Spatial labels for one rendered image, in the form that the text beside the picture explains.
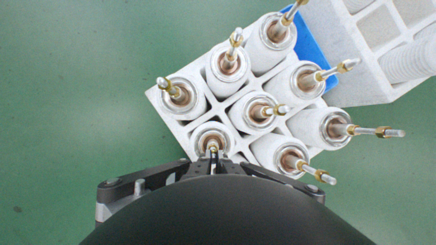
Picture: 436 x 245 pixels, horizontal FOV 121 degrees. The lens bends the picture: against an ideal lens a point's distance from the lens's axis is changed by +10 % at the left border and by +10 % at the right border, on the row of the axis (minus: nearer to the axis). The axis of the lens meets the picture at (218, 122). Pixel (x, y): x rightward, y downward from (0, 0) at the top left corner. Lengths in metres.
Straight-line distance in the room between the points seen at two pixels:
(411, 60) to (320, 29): 0.22
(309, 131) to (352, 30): 0.32
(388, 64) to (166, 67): 0.68
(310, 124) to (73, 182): 0.82
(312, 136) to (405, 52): 0.33
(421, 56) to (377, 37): 0.15
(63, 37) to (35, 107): 0.28
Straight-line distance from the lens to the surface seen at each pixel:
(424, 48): 0.57
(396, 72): 0.58
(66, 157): 0.76
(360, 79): 0.58
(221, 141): 0.25
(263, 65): 0.34
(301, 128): 0.35
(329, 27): 0.57
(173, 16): 0.66
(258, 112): 0.24
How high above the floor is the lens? 0.49
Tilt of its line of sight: 87 degrees down
